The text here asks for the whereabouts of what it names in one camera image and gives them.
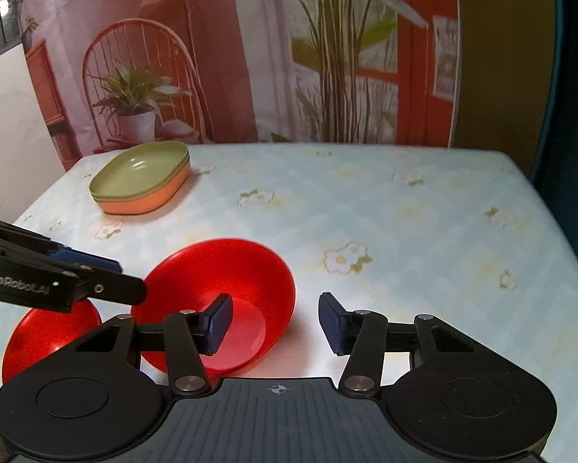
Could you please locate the printed room scene backdrop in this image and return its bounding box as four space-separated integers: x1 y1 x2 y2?
1 0 460 166

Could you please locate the large green square plate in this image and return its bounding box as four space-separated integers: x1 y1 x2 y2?
90 154 192 203

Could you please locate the red plastic bowl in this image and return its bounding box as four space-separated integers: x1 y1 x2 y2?
1 300 102 382
131 238 296 377

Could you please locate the floral checked tablecloth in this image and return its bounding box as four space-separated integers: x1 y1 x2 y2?
18 143 578 462

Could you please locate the orange square plate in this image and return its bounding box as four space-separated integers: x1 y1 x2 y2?
94 162 190 215

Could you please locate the small green square plate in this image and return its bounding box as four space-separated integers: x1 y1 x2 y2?
89 141 189 201

